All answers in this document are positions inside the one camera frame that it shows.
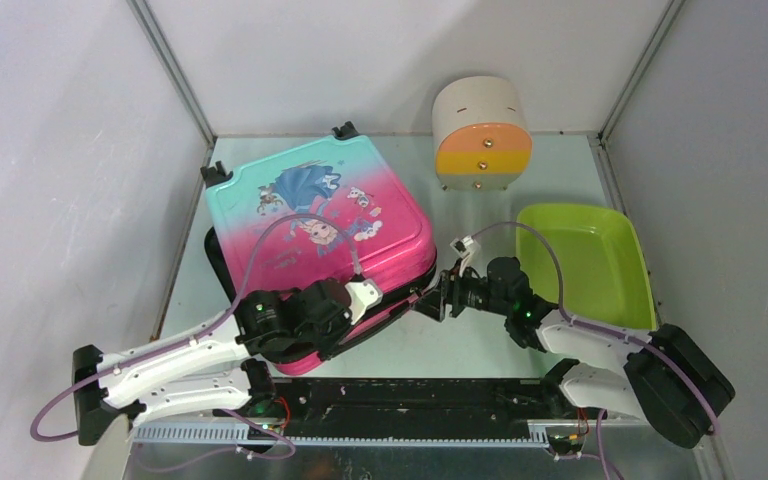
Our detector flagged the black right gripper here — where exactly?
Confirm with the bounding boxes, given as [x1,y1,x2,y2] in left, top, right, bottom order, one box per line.
[410,258,511,322]

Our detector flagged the pink and teal kids suitcase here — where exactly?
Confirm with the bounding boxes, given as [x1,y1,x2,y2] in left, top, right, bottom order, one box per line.
[201,122,437,376]

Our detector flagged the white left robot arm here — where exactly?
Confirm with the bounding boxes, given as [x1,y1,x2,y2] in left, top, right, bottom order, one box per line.
[72,277,382,446]

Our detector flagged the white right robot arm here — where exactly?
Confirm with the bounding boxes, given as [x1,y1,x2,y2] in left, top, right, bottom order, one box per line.
[415,257,736,449]

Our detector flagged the beige orange round storage box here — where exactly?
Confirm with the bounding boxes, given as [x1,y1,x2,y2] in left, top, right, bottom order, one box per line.
[432,75,533,192]

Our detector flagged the green plastic bin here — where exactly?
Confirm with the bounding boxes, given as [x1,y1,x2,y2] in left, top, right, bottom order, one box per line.
[517,203,657,330]

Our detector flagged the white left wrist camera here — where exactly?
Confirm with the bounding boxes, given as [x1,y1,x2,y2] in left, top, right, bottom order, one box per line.
[345,279,384,325]

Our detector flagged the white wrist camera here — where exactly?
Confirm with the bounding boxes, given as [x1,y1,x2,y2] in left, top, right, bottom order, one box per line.
[345,279,384,325]
[450,235,481,276]

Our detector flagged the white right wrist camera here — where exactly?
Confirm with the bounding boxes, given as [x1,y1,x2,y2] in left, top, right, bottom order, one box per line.
[450,235,481,276]

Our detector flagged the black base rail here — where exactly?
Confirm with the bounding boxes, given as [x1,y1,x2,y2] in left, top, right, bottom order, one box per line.
[214,376,609,442]

